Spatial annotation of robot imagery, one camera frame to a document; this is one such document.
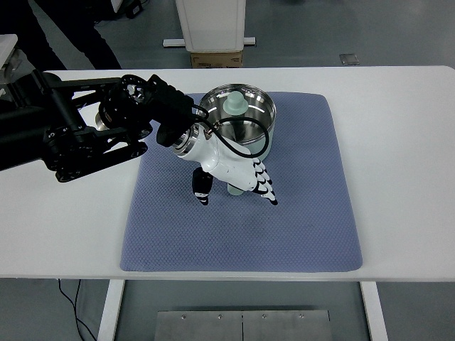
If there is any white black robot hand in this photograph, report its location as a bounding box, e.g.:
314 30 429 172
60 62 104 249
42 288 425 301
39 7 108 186
173 136 277 205

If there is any white left table leg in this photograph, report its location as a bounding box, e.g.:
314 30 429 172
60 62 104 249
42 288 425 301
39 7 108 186
97 279 126 341

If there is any blue quilted mat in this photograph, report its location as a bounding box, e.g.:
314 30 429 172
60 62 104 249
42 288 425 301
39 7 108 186
120 92 363 273

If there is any white table leg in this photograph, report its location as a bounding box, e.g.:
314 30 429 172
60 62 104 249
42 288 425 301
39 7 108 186
360 281 389 341
97 279 126 341

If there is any white pedestal cabinet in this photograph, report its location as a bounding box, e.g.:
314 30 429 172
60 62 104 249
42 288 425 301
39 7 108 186
163 0 256 53

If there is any white right table leg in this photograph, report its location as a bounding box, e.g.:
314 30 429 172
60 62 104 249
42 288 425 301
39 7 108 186
360 281 389 341

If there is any green pot with handle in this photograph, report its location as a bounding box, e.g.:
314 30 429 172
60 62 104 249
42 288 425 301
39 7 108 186
197 82 277 197

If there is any white furniture at left edge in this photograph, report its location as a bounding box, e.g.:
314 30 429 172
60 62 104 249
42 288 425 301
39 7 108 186
0 34 22 96

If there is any black floor cable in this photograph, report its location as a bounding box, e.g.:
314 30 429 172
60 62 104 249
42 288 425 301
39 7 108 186
57 278 97 341

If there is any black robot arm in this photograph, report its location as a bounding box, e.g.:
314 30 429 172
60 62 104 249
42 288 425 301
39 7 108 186
1 70 208 183

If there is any person in dark trousers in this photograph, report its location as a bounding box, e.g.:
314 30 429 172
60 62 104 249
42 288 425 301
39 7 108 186
1 1 122 71

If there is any grey floor outlet plate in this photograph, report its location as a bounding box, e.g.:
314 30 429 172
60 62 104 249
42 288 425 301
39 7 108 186
339 53 360 66

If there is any cardboard box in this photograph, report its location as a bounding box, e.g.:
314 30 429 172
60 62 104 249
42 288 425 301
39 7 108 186
190 50 243 69

